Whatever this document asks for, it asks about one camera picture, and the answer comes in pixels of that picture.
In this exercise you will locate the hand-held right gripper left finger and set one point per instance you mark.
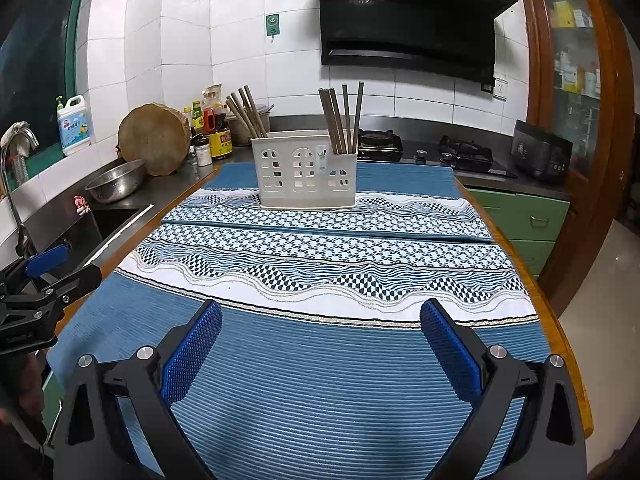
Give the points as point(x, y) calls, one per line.
point(195, 345)

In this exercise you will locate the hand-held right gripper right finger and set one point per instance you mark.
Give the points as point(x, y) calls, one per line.
point(450, 350)

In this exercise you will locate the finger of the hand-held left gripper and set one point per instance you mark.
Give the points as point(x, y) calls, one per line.
point(47, 260)
point(75, 280)

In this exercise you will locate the white plastic utensil holder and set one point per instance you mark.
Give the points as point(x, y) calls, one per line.
point(280, 180)

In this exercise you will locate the group of wooden chopsticks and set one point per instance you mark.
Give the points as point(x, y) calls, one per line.
point(334, 132)

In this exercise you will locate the person's left forearm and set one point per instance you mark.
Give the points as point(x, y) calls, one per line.
point(22, 400)

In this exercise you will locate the pink sink ornament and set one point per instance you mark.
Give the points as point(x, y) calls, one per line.
point(82, 205)

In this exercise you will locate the stainless steel sink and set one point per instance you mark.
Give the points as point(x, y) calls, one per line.
point(115, 220)

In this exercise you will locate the stainless steel bowl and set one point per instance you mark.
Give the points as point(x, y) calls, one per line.
point(115, 182)

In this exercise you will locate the blue patterned table mat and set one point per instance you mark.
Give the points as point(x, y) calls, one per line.
point(310, 370)
point(400, 180)

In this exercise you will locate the steel faucet with cloth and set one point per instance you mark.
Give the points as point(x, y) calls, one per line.
point(22, 135)

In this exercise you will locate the white detergent bottle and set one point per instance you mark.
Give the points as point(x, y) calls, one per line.
point(75, 127)

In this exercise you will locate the green base cabinet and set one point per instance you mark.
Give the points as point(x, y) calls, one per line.
point(515, 220)

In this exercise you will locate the round wooden cutting board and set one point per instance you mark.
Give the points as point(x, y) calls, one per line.
point(152, 140)

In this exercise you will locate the small white jar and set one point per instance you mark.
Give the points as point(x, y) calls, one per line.
point(203, 152)

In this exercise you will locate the black gas stove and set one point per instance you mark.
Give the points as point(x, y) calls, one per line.
point(470, 152)

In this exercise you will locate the dark window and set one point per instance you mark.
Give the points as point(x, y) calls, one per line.
point(40, 60)

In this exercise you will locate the yellow label sauce bottle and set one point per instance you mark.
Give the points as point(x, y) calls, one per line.
point(222, 142)

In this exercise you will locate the green cap bottle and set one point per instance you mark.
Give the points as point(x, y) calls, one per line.
point(197, 117)

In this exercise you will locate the black kitchen appliance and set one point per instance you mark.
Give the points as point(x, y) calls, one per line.
point(542, 152)

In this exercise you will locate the snack bag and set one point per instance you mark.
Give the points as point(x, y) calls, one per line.
point(212, 96)

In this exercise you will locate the steel cooking pot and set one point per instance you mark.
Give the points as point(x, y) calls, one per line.
point(264, 120)

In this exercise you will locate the wooden glass door cabinet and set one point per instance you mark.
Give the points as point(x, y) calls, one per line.
point(535, 60)

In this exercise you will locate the black range hood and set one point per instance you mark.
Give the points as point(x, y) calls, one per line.
point(410, 10)

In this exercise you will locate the wall socket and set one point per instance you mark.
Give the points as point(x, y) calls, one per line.
point(500, 86)

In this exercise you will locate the green wall hook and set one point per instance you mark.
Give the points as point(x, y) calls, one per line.
point(272, 25)

